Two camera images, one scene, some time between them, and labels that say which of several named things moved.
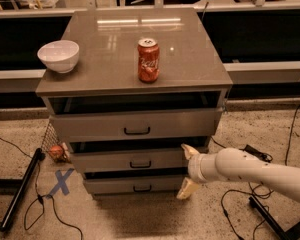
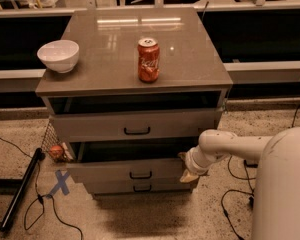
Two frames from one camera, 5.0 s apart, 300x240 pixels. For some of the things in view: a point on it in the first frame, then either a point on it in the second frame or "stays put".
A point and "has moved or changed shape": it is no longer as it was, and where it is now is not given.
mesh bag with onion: (53, 145) stays put
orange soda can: (148, 60) stays put
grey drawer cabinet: (125, 135) stays put
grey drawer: (156, 160) has moved or changed shape
